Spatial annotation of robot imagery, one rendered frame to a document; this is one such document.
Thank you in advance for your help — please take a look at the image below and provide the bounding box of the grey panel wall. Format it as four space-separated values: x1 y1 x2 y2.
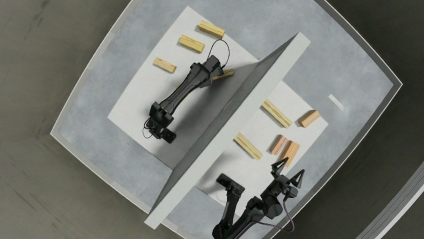
144 32 311 230

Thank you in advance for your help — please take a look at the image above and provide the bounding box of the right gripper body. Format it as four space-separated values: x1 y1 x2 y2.
268 168 297 198

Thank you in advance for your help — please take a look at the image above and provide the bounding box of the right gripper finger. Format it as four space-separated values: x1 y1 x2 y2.
271 157 289 174
290 169 305 189

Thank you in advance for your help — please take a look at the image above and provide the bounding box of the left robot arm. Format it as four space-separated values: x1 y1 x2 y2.
146 55 221 144

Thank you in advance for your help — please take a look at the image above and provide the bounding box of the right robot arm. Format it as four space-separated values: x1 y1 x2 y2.
212 173 298 239

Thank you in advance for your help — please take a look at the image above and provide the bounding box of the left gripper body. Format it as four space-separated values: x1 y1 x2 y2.
199 67 224 89

